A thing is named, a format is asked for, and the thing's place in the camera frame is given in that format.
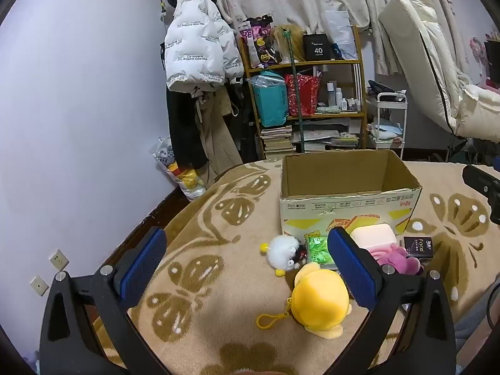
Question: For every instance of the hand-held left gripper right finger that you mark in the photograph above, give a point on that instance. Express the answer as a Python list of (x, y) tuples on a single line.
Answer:
[(351, 269)]

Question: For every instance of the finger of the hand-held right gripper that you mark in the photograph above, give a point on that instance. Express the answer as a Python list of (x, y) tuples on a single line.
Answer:
[(482, 179)]

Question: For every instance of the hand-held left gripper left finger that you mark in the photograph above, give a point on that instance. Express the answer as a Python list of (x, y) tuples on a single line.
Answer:
[(142, 265)]

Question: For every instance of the pink plush toy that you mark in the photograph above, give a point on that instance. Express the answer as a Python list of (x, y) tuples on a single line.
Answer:
[(394, 259)]

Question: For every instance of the yellow plush toy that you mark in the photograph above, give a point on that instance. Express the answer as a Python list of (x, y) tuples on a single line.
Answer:
[(318, 300)]

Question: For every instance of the black face box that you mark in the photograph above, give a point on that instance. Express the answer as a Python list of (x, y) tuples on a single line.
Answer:
[(418, 247)]

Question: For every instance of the cardboard box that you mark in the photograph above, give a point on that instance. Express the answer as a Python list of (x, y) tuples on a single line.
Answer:
[(312, 211)]

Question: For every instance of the green tissue pack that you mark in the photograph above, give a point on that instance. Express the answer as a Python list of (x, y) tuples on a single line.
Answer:
[(318, 252)]

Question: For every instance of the pale pink soap block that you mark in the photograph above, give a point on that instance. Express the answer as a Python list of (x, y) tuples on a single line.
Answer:
[(375, 236)]

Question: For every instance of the white fluffy plush toy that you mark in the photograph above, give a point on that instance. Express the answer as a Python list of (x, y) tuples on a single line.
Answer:
[(283, 254)]

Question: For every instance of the cream pillow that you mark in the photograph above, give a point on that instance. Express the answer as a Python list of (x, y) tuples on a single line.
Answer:
[(480, 109)]

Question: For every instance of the patterned beige blanket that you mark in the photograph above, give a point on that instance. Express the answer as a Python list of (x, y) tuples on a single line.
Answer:
[(234, 281)]

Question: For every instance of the plastic bag of toys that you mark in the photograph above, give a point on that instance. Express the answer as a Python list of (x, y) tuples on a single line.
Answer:
[(183, 179)]

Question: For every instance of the white cart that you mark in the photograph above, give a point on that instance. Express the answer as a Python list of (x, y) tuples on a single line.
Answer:
[(404, 125)]

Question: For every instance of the blue white folded cloth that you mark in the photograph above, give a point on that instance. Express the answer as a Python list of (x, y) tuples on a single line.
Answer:
[(384, 131)]

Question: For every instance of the pink flower decoration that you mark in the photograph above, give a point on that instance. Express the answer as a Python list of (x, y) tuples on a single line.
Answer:
[(478, 54)]

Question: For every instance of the pile of books and papers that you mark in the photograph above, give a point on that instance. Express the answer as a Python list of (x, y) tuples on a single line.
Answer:
[(332, 136)]

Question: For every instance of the black hanging garment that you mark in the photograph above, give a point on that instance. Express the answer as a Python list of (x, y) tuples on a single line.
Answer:
[(183, 132)]

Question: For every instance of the person's grey clothing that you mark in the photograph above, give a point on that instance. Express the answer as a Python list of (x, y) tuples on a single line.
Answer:
[(476, 332)]

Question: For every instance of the cream mattress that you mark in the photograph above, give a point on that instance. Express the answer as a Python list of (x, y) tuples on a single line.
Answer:
[(422, 47)]

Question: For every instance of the beige trousers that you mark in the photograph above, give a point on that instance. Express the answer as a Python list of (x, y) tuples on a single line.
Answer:
[(218, 140)]

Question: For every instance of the stack of books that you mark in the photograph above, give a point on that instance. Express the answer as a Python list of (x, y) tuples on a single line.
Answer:
[(277, 140)]

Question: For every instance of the green pole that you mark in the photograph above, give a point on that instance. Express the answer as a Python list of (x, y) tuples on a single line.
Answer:
[(299, 117)]

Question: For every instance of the row of cosmetic bottles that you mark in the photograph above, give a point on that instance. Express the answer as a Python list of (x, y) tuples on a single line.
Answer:
[(338, 97)]

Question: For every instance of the black hanging bag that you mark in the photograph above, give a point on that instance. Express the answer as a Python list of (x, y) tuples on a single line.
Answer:
[(246, 132)]

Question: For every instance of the red patterned bag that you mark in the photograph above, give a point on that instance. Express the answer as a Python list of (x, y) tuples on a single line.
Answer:
[(308, 93)]

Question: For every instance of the teal bag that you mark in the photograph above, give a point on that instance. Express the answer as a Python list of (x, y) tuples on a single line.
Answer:
[(269, 103)]

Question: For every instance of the white plastic bag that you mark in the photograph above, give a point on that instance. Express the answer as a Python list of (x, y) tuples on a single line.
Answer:
[(340, 31)]

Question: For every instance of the clear plastic bag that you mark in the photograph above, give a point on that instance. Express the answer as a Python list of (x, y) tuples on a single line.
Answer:
[(265, 81)]

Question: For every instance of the wooden shelf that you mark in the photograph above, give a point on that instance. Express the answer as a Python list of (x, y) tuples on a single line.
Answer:
[(304, 62)]

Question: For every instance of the white puffer jacket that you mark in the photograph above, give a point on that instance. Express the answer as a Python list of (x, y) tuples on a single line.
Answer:
[(195, 47)]

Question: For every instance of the blonde wig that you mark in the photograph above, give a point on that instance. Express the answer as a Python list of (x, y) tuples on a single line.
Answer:
[(299, 43)]

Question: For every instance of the printed purple black bag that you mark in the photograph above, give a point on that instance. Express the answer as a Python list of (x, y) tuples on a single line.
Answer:
[(258, 43)]

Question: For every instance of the wall socket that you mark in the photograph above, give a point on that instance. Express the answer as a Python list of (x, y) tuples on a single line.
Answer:
[(39, 286), (58, 259)]

